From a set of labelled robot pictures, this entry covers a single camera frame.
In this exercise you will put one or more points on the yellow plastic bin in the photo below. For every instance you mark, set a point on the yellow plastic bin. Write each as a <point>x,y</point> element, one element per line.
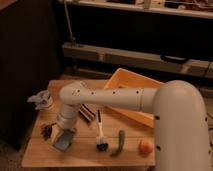
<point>126,85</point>

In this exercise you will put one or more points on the brown chocolate bar toy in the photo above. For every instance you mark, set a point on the brown chocolate bar toy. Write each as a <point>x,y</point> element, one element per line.
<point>86,113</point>

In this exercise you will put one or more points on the wooden shelf board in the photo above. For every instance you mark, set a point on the wooden shelf board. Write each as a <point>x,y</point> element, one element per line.
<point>136,8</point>

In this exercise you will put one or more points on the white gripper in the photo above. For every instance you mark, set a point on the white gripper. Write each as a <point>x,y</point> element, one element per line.
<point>65,122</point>

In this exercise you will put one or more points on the orange peach fruit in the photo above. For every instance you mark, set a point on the orange peach fruit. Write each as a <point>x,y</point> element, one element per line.
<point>145,147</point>

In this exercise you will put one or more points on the grey blue sponge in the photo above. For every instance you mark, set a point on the grey blue sponge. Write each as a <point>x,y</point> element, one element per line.
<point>63,142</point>

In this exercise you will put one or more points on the black cabinet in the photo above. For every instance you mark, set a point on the black cabinet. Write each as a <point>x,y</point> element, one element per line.
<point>29,59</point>

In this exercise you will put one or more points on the white handled dish brush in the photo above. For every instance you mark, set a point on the white handled dish brush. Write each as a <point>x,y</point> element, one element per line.
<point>101,140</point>

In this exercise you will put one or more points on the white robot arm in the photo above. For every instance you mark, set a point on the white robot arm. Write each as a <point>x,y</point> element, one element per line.
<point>180,122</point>

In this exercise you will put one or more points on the grey metal rail beam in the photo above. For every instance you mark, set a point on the grey metal rail beam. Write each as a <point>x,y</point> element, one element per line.
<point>137,59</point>

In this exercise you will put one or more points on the green chili pepper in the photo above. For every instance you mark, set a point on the green chili pepper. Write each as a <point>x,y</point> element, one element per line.
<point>121,142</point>

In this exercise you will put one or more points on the vertical metal pole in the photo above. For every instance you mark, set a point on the vertical metal pole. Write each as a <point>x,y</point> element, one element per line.
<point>72,38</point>

